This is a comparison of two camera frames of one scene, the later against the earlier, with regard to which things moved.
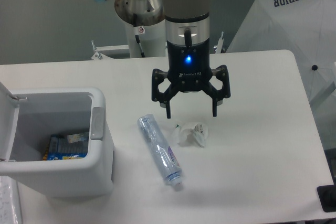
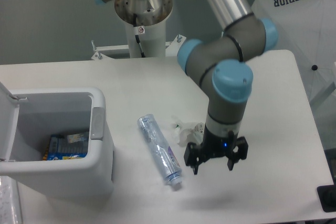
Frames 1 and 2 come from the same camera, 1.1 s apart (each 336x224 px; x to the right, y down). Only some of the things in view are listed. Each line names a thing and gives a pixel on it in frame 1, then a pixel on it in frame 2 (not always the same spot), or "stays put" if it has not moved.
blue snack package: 69,146 stays put
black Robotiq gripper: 189,68 → 217,146
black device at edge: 327,195 stays put
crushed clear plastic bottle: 165,152 stays put
